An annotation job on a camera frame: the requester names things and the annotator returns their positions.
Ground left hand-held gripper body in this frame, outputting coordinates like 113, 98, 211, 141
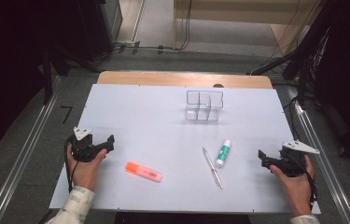
69, 126, 95, 163

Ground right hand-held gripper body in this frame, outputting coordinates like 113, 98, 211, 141
278, 139, 321, 178

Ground green and white glue stick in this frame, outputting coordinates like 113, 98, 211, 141
215, 139, 232, 169

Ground orange highlighter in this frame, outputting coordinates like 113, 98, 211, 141
124, 161, 163, 184

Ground silver pen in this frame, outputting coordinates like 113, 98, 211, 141
202, 147, 224, 190

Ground clear plastic organizer box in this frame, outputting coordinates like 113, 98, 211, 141
184, 90, 225, 122

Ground person's left hand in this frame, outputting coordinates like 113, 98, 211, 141
66, 144, 108, 192

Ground person's right hand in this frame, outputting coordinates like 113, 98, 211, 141
269, 154, 315, 217

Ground black metal stand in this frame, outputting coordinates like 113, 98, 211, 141
40, 45, 101, 106

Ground white power strip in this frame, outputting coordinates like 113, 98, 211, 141
114, 40, 142, 50

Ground black cabinet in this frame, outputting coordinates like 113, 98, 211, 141
75, 0, 124, 63

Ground wooden furniture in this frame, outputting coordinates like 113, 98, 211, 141
173, 0, 323, 58

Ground left hand-held gripper cable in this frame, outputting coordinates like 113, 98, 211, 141
63, 135, 81, 194

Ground hand-held gripper cable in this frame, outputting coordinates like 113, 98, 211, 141
287, 153, 318, 210
63, 135, 81, 194

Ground right hand-held gripper cable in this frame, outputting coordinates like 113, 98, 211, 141
287, 153, 318, 210

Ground metal floor rail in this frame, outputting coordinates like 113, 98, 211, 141
0, 76, 63, 224
285, 85, 350, 224

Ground black cable bundle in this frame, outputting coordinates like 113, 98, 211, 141
246, 0, 334, 108

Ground hanging black cables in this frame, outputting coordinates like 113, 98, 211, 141
175, 0, 194, 51

